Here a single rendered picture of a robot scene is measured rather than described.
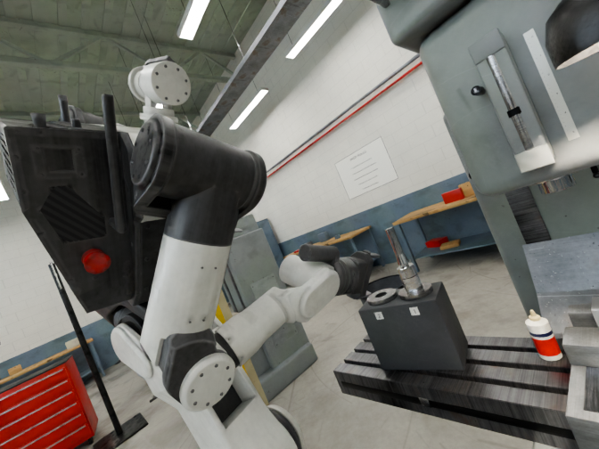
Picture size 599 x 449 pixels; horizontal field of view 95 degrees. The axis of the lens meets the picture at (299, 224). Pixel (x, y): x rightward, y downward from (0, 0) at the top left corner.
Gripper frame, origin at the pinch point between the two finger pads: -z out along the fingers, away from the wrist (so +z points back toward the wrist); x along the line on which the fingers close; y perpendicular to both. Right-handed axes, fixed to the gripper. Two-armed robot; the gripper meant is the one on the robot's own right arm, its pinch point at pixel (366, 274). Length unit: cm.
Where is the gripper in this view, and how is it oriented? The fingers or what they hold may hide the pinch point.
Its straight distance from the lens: 76.7
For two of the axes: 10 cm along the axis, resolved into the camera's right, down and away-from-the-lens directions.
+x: 2.1, -9.8, -0.6
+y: -6.9, -1.9, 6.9
